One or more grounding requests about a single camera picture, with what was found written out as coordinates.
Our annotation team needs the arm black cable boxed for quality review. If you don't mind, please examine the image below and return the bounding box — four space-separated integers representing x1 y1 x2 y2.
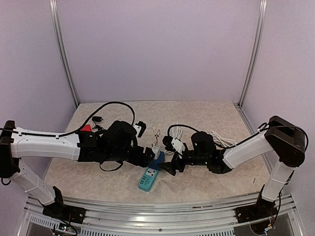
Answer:
167 123 310 153
0 101 136 138

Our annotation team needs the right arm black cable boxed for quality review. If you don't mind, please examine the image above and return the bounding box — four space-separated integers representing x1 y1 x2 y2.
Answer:
167 123 310 153

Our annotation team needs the aluminium frame post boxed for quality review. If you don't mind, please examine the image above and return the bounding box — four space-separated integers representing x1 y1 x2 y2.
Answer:
238 0 268 109
49 0 80 108

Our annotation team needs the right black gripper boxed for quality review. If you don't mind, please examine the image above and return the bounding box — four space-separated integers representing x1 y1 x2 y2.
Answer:
157 149 209 176

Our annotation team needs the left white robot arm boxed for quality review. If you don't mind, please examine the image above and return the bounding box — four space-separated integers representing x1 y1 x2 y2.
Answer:
0 120 155 219

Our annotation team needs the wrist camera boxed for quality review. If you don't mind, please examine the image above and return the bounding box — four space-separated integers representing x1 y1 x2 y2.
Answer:
162 136 187 155
133 121 147 138

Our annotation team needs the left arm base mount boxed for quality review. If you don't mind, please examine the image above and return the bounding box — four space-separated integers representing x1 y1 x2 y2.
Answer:
43 186 86 224

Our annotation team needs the right aluminium frame post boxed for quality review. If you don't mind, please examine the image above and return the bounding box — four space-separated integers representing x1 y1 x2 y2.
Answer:
238 0 268 109

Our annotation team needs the blue cube socket adapter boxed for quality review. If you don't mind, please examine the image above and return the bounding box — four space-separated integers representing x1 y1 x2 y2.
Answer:
148 151 165 171

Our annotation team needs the small white looped cable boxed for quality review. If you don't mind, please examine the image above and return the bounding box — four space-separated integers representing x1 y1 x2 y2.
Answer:
151 125 161 147

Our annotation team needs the red cube socket adapter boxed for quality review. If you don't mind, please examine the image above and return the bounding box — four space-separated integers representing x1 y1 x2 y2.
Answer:
81 124 92 132

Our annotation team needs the white strip power cord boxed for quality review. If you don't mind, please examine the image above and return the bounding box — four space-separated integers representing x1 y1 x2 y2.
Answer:
209 130 237 149

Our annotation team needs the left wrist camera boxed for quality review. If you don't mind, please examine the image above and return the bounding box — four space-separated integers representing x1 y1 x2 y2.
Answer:
133 121 147 138

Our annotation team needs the black charger plug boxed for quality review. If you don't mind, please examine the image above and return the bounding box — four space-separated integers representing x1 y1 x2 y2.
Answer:
92 116 103 122

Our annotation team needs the left aluminium frame post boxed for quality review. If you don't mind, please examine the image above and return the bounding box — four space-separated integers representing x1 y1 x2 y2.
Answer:
49 0 80 108

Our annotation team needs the aluminium front rail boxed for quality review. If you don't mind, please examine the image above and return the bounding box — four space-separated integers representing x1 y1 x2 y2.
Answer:
14 193 307 236

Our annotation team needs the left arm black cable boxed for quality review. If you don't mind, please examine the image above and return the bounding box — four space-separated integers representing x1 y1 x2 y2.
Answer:
0 101 136 138

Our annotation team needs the teal power strip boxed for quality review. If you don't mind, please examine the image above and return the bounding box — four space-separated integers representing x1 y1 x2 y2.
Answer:
138 167 160 192

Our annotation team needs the small white charger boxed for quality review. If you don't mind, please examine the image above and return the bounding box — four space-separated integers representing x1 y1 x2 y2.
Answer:
152 144 160 160

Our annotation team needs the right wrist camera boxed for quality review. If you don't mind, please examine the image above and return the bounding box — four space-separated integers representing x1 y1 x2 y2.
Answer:
162 136 187 155

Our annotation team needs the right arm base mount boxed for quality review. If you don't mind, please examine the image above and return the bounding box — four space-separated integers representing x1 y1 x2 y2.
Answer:
235 186 279 223

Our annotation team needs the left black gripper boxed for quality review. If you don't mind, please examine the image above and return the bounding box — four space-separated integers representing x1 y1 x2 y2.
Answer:
104 145 155 168

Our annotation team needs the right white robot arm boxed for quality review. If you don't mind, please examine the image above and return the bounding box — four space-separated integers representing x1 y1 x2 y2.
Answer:
159 116 309 218

